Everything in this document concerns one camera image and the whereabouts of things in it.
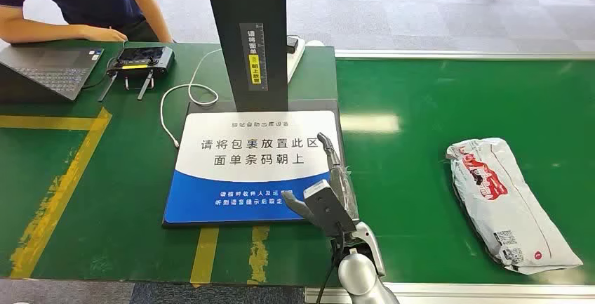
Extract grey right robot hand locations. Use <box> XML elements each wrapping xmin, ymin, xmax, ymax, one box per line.
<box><xmin>281</xmin><ymin>132</ymin><xmax>360</xmax><ymax>230</ymax></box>

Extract grey plastic mailer package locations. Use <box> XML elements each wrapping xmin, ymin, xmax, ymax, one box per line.
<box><xmin>445</xmin><ymin>137</ymin><xmax>584</xmax><ymax>276</ymax></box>

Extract green conveyor belt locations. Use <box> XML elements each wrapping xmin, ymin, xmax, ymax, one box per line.
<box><xmin>335</xmin><ymin>58</ymin><xmax>595</xmax><ymax>287</ymax></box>

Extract blue white instruction sign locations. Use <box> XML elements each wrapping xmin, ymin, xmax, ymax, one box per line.
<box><xmin>164</xmin><ymin>110</ymin><xmax>342</xmax><ymax>224</ymax></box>

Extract worn yellow tape strip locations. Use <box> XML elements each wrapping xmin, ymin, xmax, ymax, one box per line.
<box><xmin>246</xmin><ymin>225</ymin><xmax>271</xmax><ymax>286</ymax></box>

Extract white power strip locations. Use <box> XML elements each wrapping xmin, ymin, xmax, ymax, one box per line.
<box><xmin>286</xmin><ymin>35</ymin><xmax>308</xmax><ymax>84</ymax></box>

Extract yellow black column label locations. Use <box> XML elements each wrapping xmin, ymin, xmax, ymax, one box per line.
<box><xmin>239</xmin><ymin>22</ymin><xmax>269</xmax><ymax>92</ymax></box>

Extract short yellow tape strip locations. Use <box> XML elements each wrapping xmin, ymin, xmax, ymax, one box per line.
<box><xmin>189</xmin><ymin>227</ymin><xmax>220</xmax><ymax>287</ymax></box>

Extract black scanner base platform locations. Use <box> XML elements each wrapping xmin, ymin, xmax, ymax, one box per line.
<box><xmin>161</xmin><ymin>99</ymin><xmax>347</xmax><ymax>229</ymax></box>

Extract black scanner column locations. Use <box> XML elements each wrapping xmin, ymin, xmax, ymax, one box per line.
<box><xmin>201</xmin><ymin>0</ymin><xmax>290</xmax><ymax>113</ymax></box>

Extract green table mat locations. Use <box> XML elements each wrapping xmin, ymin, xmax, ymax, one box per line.
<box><xmin>0</xmin><ymin>40</ymin><xmax>353</xmax><ymax>289</ymax></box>

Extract black remote controller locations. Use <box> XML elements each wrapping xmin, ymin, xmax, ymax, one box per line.
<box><xmin>98</xmin><ymin>45</ymin><xmax>175</xmax><ymax>103</ymax></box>

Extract person's right hand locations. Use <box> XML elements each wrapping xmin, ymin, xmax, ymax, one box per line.
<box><xmin>88</xmin><ymin>25</ymin><xmax>128</xmax><ymax>44</ymax></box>

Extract long yellow tape strip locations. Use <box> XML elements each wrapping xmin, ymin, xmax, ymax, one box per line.
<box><xmin>9</xmin><ymin>107</ymin><xmax>114</xmax><ymax>280</ymax></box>

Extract grey laptop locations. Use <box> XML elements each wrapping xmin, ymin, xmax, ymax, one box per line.
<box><xmin>0</xmin><ymin>46</ymin><xmax>105</xmax><ymax>104</ymax></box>

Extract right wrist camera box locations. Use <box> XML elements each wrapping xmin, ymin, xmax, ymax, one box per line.
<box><xmin>303</xmin><ymin>179</ymin><xmax>357</xmax><ymax>239</ymax></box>

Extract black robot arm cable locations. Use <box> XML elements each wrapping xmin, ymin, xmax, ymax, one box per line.
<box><xmin>315</xmin><ymin>230</ymin><xmax>347</xmax><ymax>304</ymax></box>

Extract silver conveyor frame rail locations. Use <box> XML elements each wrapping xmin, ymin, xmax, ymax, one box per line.
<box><xmin>334</xmin><ymin>49</ymin><xmax>595</xmax><ymax>61</ymax></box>

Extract white cable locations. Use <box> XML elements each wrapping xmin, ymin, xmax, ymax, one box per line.
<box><xmin>159</xmin><ymin>48</ymin><xmax>223</xmax><ymax>150</ymax></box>

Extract thin black cable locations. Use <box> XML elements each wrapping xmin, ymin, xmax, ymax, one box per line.
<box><xmin>81</xmin><ymin>56</ymin><xmax>117</xmax><ymax>91</ymax></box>

